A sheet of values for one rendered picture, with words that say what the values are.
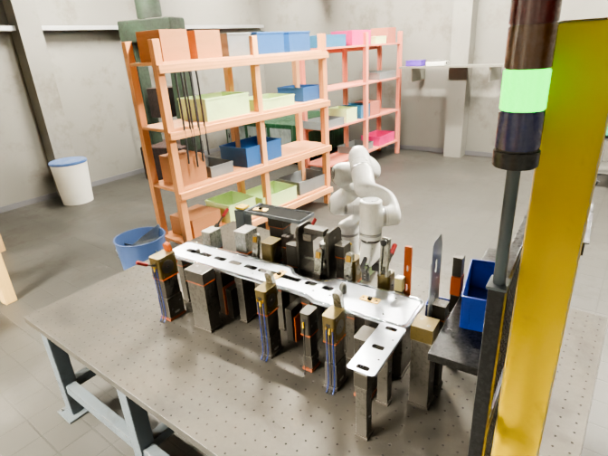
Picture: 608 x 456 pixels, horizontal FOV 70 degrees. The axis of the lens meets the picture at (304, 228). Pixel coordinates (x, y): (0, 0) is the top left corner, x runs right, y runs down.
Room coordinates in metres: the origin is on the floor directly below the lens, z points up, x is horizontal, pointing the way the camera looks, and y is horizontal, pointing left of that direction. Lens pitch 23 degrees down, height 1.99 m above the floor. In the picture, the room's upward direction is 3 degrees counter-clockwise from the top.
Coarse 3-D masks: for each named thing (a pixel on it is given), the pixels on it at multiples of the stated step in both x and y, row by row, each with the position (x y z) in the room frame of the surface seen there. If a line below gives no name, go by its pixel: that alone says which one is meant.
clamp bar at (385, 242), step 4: (384, 240) 1.65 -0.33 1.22; (388, 240) 1.67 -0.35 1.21; (384, 244) 1.65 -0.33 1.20; (388, 244) 1.66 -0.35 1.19; (384, 248) 1.68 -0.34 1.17; (388, 248) 1.66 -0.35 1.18; (384, 252) 1.68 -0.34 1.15; (388, 252) 1.66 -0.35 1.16; (380, 256) 1.67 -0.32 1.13; (384, 256) 1.68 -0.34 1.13; (388, 256) 1.66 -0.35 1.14; (380, 260) 1.67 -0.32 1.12; (384, 260) 1.67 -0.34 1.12; (388, 260) 1.66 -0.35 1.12; (380, 264) 1.67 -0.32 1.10; (384, 264) 1.67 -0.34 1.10; (388, 264) 1.66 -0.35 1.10; (380, 268) 1.66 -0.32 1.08; (388, 268) 1.66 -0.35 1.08; (380, 272) 1.66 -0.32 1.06
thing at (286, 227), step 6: (270, 222) 2.20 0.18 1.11; (276, 222) 2.18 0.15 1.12; (282, 222) 2.16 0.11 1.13; (288, 222) 2.20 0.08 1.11; (270, 228) 2.21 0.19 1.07; (276, 228) 2.19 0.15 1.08; (282, 228) 2.16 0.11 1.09; (288, 228) 2.20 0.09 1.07; (276, 234) 2.19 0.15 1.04; (282, 252) 2.17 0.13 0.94; (282, 258) 2.17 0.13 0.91
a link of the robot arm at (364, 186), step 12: (360, 168) 1.74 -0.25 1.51; (372, 168) 1.77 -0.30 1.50; (360, 180) 1.68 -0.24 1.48; (372, 180) 1.68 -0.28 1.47; (360, 192) 1.66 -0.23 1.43; (372, 192) 1.64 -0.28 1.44; (384, 192) 1.62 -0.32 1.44; (384, 204) 1.63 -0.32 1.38; (396, 204) 1.55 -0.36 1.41; (396, 216) 1.51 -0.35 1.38
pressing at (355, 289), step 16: (176, 256) 2.08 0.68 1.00; (224, 256) 2.04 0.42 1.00; (240, 256) 2.03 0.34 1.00; (224, 272) 1.88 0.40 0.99; (240, 272) 1.85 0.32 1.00; (256, 272) 1.84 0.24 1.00; (288, 272) 1.83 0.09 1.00; (288, 288) 1.68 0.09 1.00; (304, 288) 1.67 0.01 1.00; (320, 288) 1.67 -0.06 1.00; (336, 288) 1.66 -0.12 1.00; (352, 288) 1.65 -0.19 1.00; (368, 288) 1.64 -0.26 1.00; (320, 304) 1.54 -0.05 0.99; (352, 304) 1.52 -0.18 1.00; (368, 304) 1.51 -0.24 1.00; (384, 304) 1.51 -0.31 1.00; (400, 304) 1.50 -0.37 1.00; (416, 304) 1.49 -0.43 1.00; (384, 320) 1.40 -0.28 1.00; (400, 320) 1.39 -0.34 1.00
